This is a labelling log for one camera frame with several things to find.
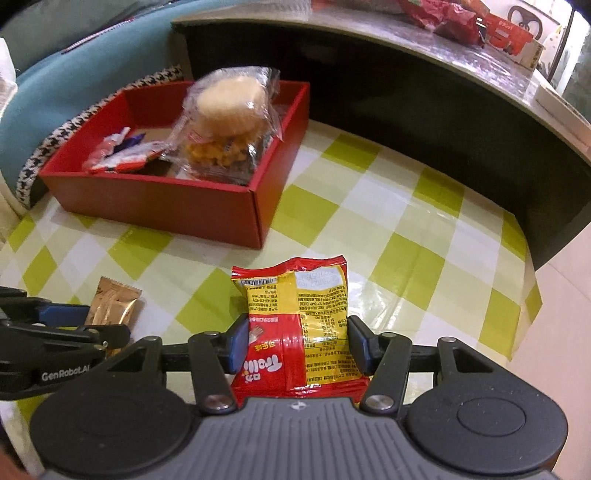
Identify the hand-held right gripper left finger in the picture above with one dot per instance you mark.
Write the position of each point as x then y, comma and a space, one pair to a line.
238, 346

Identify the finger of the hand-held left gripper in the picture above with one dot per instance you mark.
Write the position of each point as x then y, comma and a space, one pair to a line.
64, 314
69, 334

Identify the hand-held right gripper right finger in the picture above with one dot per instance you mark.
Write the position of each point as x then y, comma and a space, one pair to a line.
362, 344

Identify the brown snack packet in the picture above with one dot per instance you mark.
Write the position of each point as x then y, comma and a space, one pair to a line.
111, 309

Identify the red yellow snack packet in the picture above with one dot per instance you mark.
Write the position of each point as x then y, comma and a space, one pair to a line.
295, 332

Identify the red cardboard box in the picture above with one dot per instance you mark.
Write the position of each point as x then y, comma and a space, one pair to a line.
161, 207

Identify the red sausage packet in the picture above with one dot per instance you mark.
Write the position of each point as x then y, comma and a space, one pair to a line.
129, 159

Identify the blue snack packet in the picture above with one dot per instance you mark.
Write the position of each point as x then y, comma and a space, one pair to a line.
134, 141

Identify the yellow cracker packet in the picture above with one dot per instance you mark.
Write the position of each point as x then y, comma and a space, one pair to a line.
212, 157

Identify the clear bun packet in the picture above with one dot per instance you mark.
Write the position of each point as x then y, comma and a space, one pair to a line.
231, 101

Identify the green white checked tablecloth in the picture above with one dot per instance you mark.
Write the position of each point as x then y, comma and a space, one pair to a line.
392, 207

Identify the houndstooth cloth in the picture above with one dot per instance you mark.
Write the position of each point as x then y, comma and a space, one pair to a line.
69, 120

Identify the blue blanket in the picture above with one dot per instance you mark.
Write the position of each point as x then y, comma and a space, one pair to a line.
69, 78

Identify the cream fleece blanket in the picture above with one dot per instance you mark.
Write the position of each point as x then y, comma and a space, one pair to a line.
5, 69

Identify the dark coffee table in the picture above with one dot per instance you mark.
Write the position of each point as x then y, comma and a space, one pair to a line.
415, 92

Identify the white tray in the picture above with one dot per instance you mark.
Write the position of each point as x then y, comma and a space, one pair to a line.
563, 104

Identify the crumpled red snack bag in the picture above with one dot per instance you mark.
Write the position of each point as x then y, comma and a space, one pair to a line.
438, 18

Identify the red orange carton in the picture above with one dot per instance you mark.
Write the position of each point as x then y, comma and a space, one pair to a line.
512, 37

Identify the white patterned object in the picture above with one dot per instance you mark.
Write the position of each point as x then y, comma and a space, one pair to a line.
554, 50

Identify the dark wooden chair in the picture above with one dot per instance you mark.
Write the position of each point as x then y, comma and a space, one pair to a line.
524, 18

